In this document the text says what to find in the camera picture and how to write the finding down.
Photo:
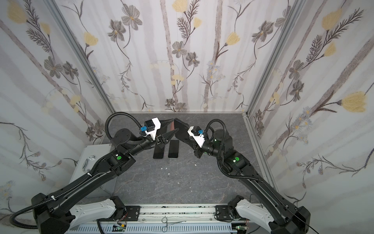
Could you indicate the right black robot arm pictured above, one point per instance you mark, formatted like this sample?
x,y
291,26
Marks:
x,y
236,166

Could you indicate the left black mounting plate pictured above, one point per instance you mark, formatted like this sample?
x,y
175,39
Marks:
x,y
128,213

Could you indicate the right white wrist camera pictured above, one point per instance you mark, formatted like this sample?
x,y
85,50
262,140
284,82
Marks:
x,y
197,134

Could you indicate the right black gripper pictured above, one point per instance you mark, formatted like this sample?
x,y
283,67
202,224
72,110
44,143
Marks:
x,y
190,140

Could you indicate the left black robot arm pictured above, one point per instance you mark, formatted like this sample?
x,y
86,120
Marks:
x,y
50,214

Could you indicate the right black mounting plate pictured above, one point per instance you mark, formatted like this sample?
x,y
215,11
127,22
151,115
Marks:
x,y
224,213

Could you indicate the metal scissors forceps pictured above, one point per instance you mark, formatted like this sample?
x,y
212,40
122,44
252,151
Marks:
x,y
167,224

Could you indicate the black mounting plate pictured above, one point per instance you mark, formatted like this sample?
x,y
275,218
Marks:
x,y
224,213
128,213

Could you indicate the silver metal case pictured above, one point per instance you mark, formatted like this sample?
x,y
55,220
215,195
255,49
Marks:
x,y
90,155

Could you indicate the black phone face down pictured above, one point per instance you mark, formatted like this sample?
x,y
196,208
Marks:
x,y
183,129

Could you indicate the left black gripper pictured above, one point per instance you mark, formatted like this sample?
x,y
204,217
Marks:
x,y
159,139

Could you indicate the white slotted cable duct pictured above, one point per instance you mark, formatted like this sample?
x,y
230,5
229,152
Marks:
x,y
181,228

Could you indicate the pink phone case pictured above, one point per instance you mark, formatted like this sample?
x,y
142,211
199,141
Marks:
x,y
172,126

